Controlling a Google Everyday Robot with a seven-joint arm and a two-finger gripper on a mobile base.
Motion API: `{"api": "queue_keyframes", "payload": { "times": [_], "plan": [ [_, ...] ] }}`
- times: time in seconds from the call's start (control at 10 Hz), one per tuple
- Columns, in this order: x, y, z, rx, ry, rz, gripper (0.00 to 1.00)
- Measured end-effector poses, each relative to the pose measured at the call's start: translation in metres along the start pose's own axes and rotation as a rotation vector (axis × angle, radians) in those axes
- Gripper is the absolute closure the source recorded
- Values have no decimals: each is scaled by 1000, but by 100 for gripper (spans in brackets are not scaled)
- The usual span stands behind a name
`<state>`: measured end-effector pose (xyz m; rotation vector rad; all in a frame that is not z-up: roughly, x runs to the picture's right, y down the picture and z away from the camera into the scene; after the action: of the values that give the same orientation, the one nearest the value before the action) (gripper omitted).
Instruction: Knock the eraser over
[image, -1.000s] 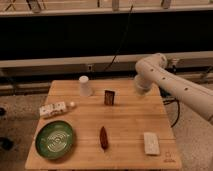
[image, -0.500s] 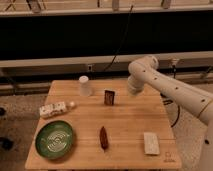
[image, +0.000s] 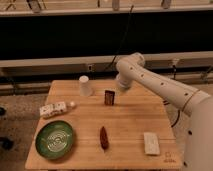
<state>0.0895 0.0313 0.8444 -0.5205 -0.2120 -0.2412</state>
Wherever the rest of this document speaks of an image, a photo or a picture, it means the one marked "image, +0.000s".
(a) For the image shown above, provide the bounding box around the white patterned bottle lying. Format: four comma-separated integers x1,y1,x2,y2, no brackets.
39,101,76,119

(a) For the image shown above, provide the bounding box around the wooden table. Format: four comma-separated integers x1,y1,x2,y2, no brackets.
25,80,182,170

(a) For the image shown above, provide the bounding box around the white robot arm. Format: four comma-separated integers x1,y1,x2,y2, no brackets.
116,52,213,171

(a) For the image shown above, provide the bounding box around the brown standing eraser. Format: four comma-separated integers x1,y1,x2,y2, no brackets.
104,90,115,105

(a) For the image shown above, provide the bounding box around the green round plate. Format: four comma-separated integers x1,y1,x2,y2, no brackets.
35,120,75,160

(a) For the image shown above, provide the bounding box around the reddish brown oblong object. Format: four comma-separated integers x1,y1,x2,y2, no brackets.
100,127,109,150

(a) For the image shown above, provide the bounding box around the white upside-down paper cup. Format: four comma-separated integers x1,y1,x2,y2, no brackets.
79,75,93,97

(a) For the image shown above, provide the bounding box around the black hanging cable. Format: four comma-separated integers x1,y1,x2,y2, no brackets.
102,3,135,72

